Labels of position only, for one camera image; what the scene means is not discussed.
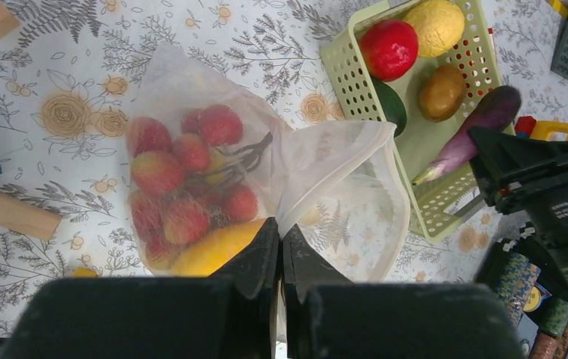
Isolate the brown kiwi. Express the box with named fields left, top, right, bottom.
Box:
left=419, top=65, right=466, bottom=123

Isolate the purple eggplant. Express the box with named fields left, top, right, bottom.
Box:
left=411, top=85, right=522, bottom=185

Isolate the pale green perforated basket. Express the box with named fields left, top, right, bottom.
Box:
left=321, top=1, right=501, bottom=242

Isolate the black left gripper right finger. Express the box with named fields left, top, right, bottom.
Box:
left=282, top=227, right=522, bottom=358

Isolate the tan cylinder block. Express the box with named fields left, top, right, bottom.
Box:
left=0, top=193, right=62, bottom=241

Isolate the small yellow block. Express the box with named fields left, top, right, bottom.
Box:
left=72, top=268, right=99, bottom=278

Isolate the orange mango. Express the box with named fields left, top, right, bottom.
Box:
left=170, top=218, right=265, bottom=277

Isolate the red apple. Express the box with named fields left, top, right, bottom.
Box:
left=359, top=19, right=419, bottom=82

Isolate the yellow blue block toy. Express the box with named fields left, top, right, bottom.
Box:
left=514, top=116, right=568, bottom=141

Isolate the yellow lemon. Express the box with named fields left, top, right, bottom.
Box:
left=403, top=0, right=466, bottom=58

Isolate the dark green avocado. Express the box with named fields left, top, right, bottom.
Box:
left=371, top=76, right=407, bottom=137

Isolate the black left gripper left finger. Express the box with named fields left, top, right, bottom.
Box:
left=1, top=218, right=279, bottom=358

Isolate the clear dotted zip top bag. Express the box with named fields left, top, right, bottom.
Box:
left=128, top=44, right=410, bottom=282

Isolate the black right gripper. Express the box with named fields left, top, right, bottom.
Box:
left=468, top=126, right=568, bottom=287

